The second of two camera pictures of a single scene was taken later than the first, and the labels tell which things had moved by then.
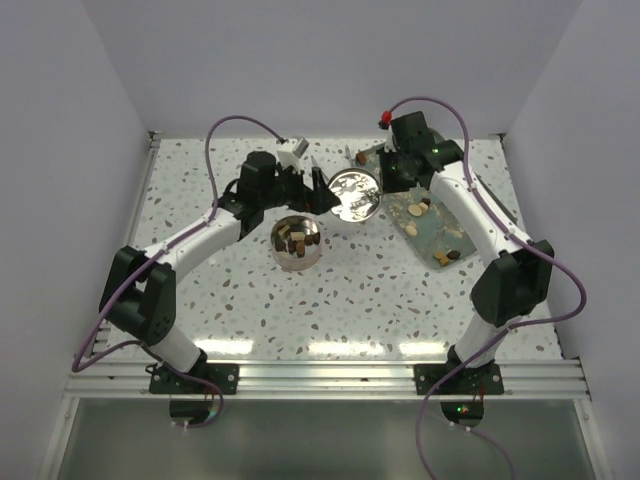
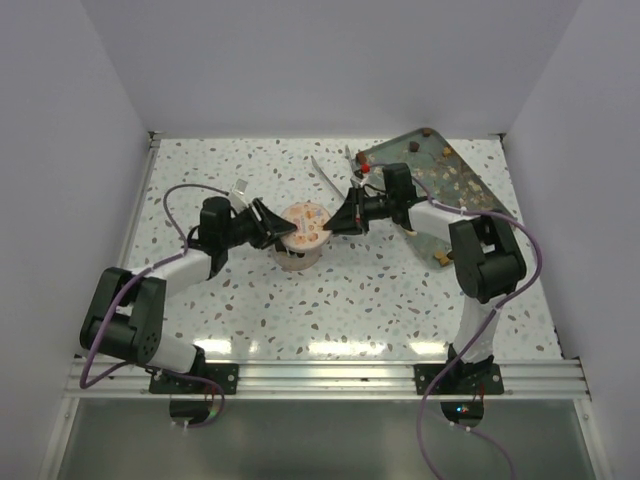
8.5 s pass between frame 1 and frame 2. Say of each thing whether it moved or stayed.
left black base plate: stayed
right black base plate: stayed
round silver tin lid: moved
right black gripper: moved
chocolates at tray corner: stayed
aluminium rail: stayed
